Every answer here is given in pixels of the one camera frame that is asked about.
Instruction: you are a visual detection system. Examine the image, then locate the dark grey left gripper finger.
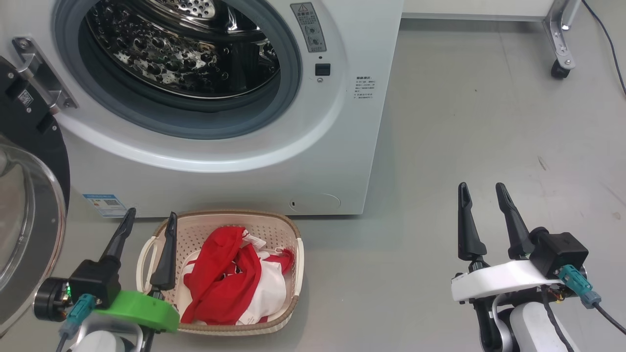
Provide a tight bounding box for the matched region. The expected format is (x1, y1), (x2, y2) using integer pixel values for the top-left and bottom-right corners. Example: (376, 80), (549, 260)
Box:
(100, 208), (136, 264)
(149, 212), (178, 291)

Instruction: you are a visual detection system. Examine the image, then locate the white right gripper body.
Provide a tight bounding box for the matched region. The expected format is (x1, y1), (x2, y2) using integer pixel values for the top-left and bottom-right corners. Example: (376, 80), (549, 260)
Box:
(450, 259), (563, 304)

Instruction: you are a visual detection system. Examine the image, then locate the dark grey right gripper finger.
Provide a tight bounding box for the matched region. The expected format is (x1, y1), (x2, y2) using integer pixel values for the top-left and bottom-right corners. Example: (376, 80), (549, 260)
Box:
(457, 182), (488, 262)
(495, 182), (534, 260)

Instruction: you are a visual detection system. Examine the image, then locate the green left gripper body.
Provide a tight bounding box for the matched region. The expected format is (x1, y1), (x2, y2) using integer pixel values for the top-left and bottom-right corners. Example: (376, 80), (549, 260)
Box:
(33, 277), (180, 334)

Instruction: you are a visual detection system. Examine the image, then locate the red and white garment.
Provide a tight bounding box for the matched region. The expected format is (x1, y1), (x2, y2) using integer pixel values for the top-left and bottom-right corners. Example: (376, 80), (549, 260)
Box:
(180, 226), (295, 326)

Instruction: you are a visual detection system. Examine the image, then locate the black round glass washer door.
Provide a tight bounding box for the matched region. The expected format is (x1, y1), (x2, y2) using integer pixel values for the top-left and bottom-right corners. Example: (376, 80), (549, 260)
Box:
(0, 56), (71, 338)

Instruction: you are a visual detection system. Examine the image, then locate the cream perforated laundry basket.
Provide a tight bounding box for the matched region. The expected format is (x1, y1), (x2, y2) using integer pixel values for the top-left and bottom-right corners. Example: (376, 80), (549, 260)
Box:
(136, 210), (305, 336)

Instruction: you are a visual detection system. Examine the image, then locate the white front-load washing machine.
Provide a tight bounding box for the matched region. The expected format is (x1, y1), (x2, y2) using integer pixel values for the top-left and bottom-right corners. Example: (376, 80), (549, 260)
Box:
(0, 0), (404, 218)

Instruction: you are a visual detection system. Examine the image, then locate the blue energy label sticker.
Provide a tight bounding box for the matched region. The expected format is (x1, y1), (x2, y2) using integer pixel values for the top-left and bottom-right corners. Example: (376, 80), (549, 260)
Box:
(82, 194), (128, 217)

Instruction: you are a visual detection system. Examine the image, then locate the metal cart leg with caster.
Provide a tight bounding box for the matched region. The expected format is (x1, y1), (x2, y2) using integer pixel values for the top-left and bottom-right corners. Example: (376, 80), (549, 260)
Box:
(542, 0), (582, 80)

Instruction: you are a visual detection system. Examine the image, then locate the grey warning sticker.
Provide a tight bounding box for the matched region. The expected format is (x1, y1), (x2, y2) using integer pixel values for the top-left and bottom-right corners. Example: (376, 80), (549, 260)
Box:
(291, 2), (327, 53)

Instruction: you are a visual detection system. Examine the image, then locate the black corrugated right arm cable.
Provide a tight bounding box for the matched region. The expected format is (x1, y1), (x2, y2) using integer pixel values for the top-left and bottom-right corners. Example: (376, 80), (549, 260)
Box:
(540, 286), (575, 352)

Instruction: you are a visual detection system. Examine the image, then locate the left teal connector black cable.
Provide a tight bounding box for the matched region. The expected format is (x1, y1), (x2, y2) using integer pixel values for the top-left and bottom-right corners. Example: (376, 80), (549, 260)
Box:
(55, 293), (97, 352)

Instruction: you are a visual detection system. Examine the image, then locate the teal connector black cable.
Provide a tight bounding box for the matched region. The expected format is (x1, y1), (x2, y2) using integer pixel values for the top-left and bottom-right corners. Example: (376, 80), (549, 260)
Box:
(55, 293), (97, 352)
(558, 264), (626, 335)

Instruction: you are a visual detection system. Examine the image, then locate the right teal connector black cable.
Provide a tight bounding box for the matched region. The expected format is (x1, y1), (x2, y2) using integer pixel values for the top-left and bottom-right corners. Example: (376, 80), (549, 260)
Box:
(558, 264), (626, 335)

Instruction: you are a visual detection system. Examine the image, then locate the silver door hinge bracket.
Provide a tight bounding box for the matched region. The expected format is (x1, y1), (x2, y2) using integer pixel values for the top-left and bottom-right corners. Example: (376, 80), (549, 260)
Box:
(12, 37), (79, 115)

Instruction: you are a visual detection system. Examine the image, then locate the dark floor cable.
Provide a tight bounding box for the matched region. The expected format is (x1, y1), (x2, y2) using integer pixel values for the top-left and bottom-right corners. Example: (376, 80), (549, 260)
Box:
(582, 0), (626, 96)

